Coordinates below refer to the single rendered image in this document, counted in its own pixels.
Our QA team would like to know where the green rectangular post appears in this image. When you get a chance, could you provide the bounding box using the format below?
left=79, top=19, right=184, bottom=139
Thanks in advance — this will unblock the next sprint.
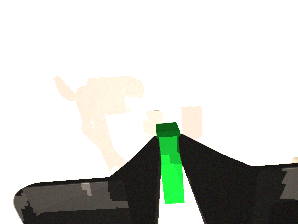
left=156, top=122, right=185, bottom=204

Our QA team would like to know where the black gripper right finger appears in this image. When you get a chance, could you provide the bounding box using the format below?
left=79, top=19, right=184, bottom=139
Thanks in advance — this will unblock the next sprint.
left=178, top=134, right=298, bottom=224

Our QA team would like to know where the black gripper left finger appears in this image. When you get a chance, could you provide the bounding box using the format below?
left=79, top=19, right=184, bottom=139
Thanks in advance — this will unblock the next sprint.
left=13, top=136, right=162, bottom=224

